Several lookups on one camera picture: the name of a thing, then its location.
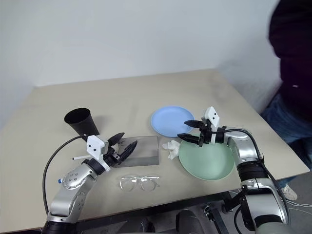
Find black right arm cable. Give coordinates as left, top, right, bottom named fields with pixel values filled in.
left=211, top=128, right=291, bottom=225

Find grey glasses case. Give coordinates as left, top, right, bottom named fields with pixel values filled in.
left=114, top=136, right=160, bottom=168

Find white floor cable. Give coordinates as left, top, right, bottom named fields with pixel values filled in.
left=285, top=196, right=312, bottom=208

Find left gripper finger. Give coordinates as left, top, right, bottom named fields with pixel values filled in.
left=108, top=133, right=125, bottom=148
left=120, top=141, right=137, bottom=161

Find large dark rounded shape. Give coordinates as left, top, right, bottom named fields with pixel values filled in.
left=175, top=209, right=203, bottom=234

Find black metal table leg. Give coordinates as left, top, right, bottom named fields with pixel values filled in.
left=203, top=203, right=228, bottom=234

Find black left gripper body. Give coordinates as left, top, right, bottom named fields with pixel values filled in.
left=103, top=143, right=122, bottom=169

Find blue plate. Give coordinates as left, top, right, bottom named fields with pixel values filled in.
left=150, top=105, right=195, bottom=137

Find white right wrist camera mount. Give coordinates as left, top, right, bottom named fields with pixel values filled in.
left=201, top=106, right=221, bottom=144

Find green plate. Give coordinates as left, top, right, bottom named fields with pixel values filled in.
left=178, top=133, right=235, bottom=181

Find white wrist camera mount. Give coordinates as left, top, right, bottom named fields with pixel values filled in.
left=86, top=135, right=110, bottom=171
left=201, top=106, right=221, bottom=144

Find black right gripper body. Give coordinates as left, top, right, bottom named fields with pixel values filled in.
left=198, top=119, right=213, bottom=148

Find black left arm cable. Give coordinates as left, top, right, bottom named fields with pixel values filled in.
left=42, top=135, right=90, bottom=215

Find black cup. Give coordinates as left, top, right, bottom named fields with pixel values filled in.
left=64, top=108, right=100, bottom=137

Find white tissue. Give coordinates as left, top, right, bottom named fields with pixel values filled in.
left=161, top=140, right=181, bottom=160

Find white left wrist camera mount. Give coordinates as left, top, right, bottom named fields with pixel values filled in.
left=86, top=135, right=110, bottom=171

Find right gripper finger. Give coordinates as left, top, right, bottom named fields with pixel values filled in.
left=184, top=119, right=203, bottom=128
left=177, top=133, right=201, bottom=145

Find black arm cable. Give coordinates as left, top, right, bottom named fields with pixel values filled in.
left=211, top=128, right=291, bottom=225
left=42, top=135, right=90, bottom=215

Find person in dark top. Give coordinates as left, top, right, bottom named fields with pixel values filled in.
left=260, top=0, right=312, bottom=202

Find clear frame glasses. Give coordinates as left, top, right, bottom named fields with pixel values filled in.
left=117, top=173, right=161, bottom=191

